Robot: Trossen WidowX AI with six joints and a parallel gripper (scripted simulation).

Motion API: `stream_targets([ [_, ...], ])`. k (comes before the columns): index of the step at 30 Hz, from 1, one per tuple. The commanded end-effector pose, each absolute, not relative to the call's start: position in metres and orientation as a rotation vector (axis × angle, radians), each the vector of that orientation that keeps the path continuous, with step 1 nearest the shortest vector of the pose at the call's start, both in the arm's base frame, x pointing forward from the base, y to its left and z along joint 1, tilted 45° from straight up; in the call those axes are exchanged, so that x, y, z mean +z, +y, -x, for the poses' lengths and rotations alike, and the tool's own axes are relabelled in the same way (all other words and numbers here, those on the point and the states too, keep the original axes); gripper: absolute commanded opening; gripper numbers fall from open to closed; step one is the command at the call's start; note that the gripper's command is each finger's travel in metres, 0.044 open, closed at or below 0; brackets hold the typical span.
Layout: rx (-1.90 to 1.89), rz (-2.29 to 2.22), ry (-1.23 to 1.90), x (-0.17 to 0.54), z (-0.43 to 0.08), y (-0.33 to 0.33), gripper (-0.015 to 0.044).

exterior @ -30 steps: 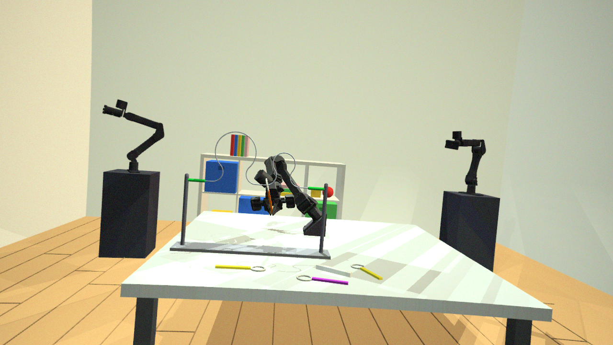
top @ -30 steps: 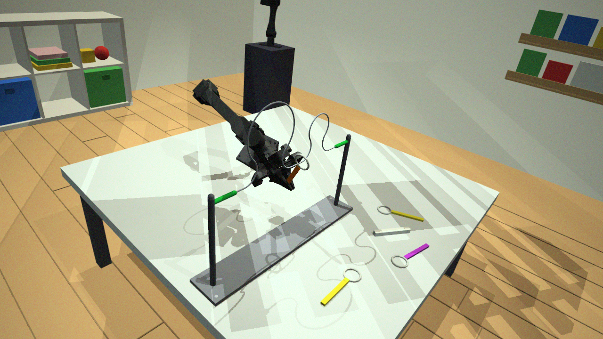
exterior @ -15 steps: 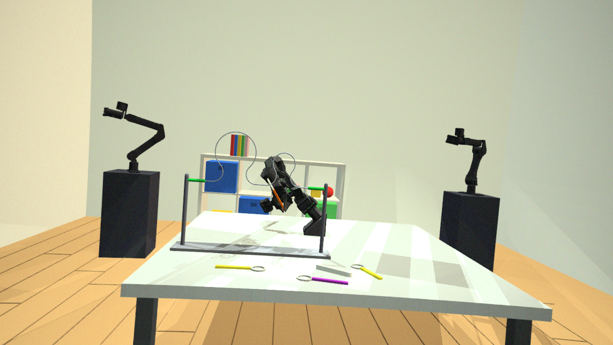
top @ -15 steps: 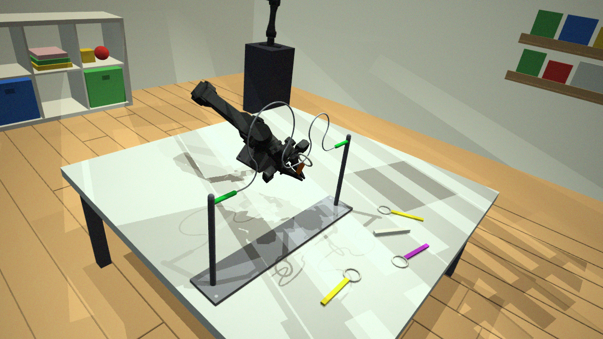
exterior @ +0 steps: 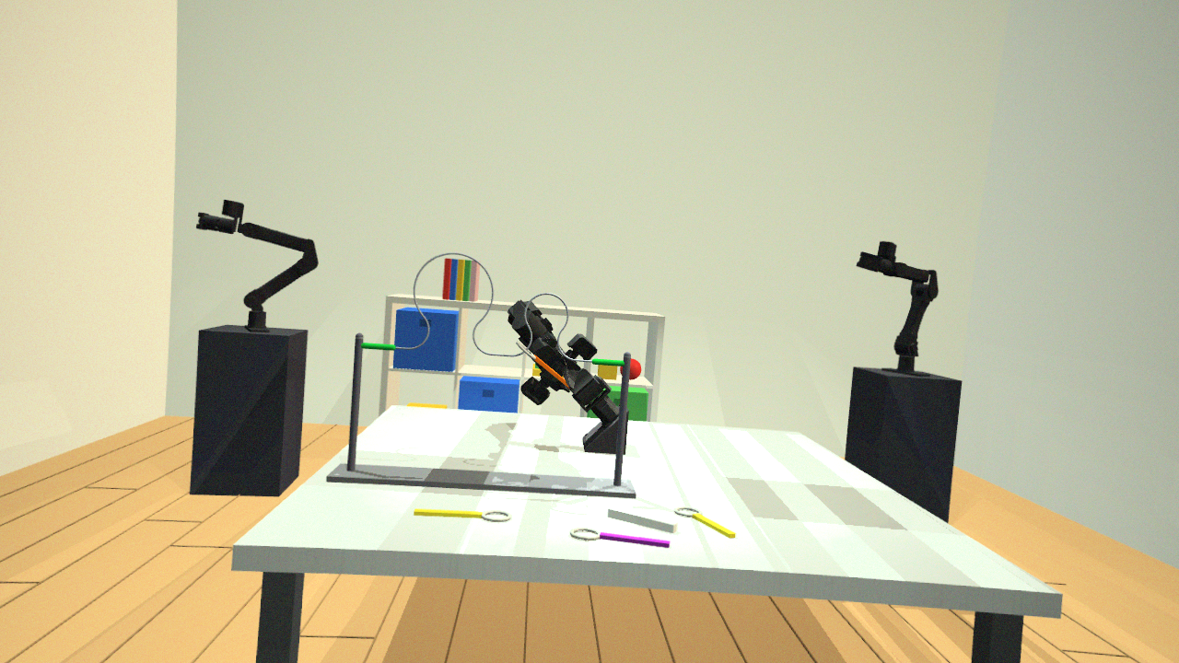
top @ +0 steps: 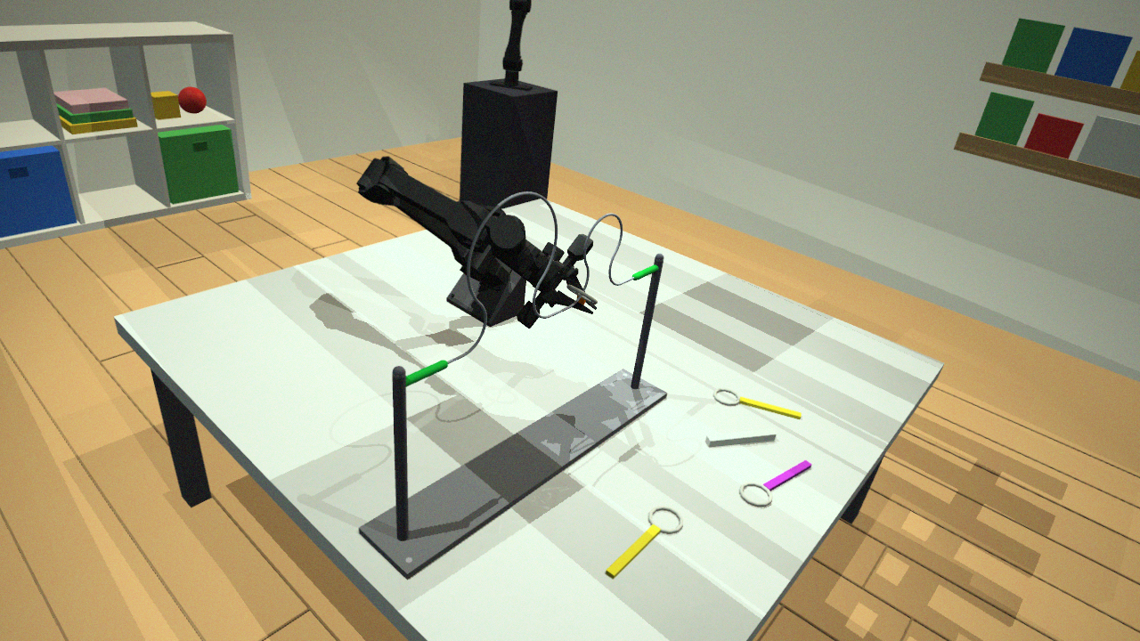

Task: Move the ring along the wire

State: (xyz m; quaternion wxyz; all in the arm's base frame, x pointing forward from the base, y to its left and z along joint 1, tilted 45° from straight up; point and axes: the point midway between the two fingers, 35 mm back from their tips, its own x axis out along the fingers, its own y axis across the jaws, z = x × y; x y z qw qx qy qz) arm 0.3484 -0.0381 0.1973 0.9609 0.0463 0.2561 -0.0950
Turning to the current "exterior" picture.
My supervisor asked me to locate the white rectangular bar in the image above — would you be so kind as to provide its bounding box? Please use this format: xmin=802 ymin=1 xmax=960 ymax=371
xmin=607 ymin=507 xmax=678 ymax=533

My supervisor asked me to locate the orange handle with grey loop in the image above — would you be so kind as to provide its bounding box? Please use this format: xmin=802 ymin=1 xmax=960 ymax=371
xmin=516 ymin=342 xmax=569 ymax=388

